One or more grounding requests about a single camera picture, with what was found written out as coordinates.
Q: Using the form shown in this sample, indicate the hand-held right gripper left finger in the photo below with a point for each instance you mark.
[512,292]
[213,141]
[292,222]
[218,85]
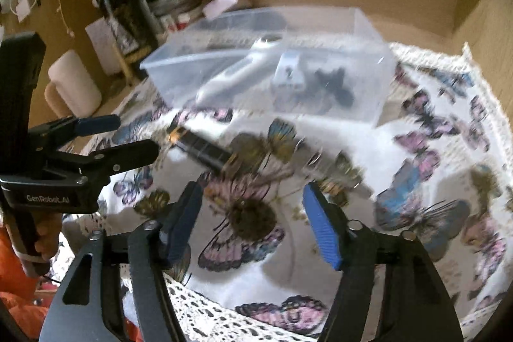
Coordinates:
[182,221]

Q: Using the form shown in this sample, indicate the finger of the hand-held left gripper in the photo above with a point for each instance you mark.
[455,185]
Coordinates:
[128,155]
[98,124]

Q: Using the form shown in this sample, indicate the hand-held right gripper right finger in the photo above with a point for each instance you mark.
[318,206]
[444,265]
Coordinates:
[320,226]

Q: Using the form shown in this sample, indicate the black and amber lighter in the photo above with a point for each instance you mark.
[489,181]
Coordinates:
[200,149]

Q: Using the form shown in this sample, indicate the clear plastic box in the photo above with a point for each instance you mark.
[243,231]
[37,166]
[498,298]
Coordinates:
[180,65]

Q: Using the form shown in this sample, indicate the white handheld electric device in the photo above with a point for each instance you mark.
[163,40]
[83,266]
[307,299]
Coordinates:
[236,77]

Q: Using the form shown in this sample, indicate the black hair clip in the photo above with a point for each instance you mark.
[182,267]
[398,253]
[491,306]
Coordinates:
[328,83]

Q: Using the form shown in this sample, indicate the white rectangular block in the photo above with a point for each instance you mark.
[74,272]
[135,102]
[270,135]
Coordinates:
[289,69]

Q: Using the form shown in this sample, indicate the person's left hand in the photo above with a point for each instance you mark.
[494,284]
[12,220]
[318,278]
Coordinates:
[50,240]

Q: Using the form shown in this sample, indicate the pale pink mug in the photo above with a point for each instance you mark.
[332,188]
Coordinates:
[74,81]

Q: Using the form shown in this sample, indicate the silver metal hair clip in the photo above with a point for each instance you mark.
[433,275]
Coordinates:
[344,169]

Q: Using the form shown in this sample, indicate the butterfly print tablecloth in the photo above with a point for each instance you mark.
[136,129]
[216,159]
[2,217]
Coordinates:
[260,274]

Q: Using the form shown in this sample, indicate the white note paper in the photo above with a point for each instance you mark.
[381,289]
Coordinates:
[100,41]

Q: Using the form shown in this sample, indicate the white charger plug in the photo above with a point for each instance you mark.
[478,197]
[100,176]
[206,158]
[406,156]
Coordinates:
[25,10]

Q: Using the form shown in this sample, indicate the dark wine bottle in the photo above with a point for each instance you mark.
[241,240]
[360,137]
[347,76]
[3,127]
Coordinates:
[128,21]

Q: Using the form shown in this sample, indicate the stack of books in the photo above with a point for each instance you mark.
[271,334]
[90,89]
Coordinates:
[176,3]

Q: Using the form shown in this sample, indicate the small white box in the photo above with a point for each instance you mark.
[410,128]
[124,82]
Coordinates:
[220,3]

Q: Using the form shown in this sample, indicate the orange garment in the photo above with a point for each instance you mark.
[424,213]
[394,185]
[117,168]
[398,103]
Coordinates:
[16,310]

